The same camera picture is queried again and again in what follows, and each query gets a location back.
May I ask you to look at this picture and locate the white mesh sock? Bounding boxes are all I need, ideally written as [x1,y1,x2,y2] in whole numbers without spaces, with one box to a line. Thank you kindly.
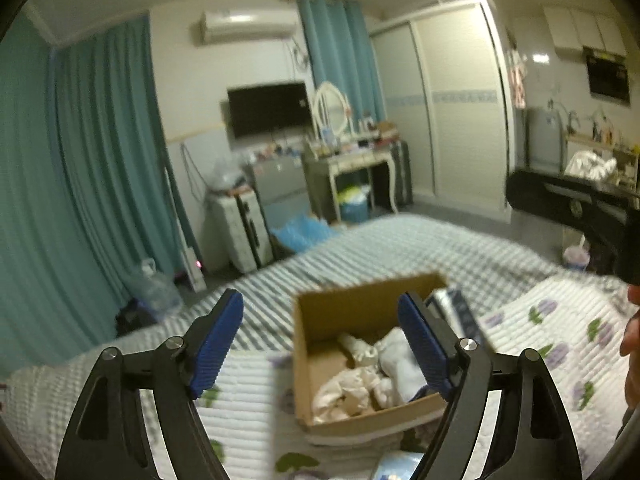
[374,327,428,408]

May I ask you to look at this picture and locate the cream cloth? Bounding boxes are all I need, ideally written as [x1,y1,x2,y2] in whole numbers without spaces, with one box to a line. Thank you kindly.
[311,365,396,424]

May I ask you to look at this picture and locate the person right hand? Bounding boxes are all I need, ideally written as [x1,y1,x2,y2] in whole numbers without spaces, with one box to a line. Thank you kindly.
[620,311,640,410]

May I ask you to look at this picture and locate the white clothes pile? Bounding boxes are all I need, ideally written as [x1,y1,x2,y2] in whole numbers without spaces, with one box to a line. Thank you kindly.
[564,151,617,182]

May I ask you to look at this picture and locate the clear water jug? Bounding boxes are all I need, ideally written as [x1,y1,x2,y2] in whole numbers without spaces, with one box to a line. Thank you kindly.
[125,258,183,320]

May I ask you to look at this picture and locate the white stick vacuum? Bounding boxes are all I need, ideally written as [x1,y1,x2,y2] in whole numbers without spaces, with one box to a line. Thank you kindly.
[162,164,207,294]

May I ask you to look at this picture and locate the white floral quilted blanket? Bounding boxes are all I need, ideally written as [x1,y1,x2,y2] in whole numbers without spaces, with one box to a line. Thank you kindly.
[3,278,632,479]

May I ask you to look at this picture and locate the white suitcase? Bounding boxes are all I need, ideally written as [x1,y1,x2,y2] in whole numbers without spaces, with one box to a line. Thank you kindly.
[208,188,274,274]

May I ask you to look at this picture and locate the brown cardboard box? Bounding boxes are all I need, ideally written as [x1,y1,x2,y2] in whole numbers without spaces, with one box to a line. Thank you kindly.
[293,273,454,446]

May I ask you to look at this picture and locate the blue plastic bag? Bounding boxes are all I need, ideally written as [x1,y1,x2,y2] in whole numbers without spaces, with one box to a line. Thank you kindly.
[270,214,338,254]

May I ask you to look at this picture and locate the blue waste bin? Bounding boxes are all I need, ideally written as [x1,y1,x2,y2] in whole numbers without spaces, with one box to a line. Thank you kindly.
[337,184,370,223]

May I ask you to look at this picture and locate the teal left curtain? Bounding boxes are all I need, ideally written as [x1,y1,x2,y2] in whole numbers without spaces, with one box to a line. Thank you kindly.
[1,15,194,375]

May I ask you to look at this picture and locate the teal curtain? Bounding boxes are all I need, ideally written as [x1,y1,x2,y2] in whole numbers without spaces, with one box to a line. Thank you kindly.
[297,0,385,122]
[1,15,194,375]

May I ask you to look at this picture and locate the grey mini fridge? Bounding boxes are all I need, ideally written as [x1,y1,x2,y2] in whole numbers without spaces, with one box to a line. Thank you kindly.
[248,155,310,207]

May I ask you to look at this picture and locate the white louvered wardrobe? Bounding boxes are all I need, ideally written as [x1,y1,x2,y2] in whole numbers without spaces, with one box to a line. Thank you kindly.
[370,0,515,223]

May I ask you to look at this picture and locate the white vanity desk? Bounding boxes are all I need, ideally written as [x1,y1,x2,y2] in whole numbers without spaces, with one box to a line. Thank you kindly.
[302,148,399,222]

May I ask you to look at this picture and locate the oval vanity mirror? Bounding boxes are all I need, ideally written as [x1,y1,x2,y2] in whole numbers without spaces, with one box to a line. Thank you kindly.
[311,81,350,138]

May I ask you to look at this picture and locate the teal right curtain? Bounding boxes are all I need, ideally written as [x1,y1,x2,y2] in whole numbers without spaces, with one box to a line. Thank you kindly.
[297,0,385,122]

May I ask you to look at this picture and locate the white air conditioner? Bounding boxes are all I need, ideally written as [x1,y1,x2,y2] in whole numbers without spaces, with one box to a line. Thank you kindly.
[200,9,298,44]

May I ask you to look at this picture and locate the black wall television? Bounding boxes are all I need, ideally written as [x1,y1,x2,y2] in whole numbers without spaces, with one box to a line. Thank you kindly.
[227,81,312,136]

